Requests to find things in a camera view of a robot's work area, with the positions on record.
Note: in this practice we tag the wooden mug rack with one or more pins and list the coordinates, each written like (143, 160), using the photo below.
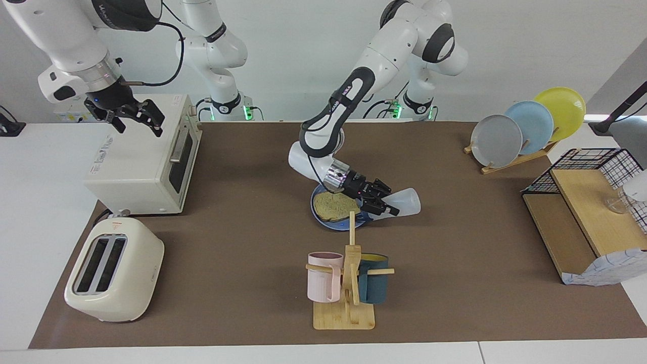
(349, 316)

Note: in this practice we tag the wooden plate rack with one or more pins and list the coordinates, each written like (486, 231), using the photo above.
(510, 164)

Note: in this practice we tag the toasted bread slice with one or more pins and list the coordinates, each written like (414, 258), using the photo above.
(333, 207)

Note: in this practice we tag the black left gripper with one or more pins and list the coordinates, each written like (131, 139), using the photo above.
(360, 188)

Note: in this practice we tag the cream two-slot toaster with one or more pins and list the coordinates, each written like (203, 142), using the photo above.
(131, 273)

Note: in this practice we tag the brown table mat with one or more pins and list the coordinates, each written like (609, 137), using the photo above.
(242, 253)

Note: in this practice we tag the black clamp base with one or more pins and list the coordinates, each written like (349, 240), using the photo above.
(10, 126)

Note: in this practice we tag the teal mug yellow inside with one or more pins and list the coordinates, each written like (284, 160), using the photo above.
(376, 285)

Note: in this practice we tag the white seasoning bottle navy cap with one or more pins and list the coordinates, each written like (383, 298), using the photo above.
(408, 201)

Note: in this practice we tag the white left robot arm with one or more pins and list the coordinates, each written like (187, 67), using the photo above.
(394, 45)

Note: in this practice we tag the grey-blue plate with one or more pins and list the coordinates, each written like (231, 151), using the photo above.
(495, 141)

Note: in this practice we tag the pink mug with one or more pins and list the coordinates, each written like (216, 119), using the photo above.
(323, 283)

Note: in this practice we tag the light blue plate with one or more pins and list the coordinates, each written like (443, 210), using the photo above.
(533, 121)

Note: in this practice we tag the white wall socket box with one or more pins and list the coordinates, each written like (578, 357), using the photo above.
(71, 115)

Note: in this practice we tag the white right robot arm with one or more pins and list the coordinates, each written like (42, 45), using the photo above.
(65, 35)

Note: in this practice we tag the white rounded object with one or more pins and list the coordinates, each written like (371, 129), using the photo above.
(637, 187)

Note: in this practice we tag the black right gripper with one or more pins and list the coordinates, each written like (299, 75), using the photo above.
(113, 101)

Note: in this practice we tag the yellow plate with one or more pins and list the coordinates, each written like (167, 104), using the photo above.
(563, 106)

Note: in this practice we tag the clear glass cup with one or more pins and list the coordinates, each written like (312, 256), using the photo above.
(617, 205)

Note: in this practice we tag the blue round plate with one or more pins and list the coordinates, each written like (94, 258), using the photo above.
(328, 225)

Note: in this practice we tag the white toaster oven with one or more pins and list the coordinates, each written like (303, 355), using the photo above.
(136, 172)

